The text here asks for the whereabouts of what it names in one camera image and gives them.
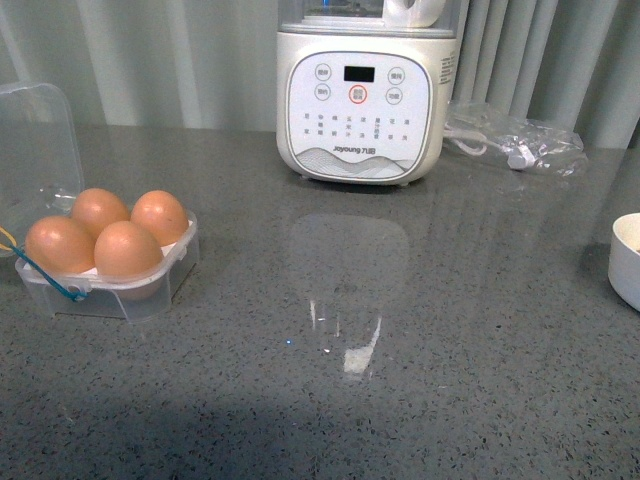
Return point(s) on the brown egg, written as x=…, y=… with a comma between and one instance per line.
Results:
x=97, y=208
x=162, y=214
x=125, y=251
x=60, y=244

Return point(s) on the clear plastic egg box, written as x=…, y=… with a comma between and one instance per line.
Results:
x=41, y=175

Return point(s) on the white soy milk maker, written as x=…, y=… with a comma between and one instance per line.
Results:
x=363, y=87

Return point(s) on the clear plastic bag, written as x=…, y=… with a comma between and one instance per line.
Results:
x=480, y=131

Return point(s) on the blue rubber band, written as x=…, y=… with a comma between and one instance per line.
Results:
x=73, y=295

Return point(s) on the white round bowl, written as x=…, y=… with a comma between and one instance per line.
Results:
x=623, y=269

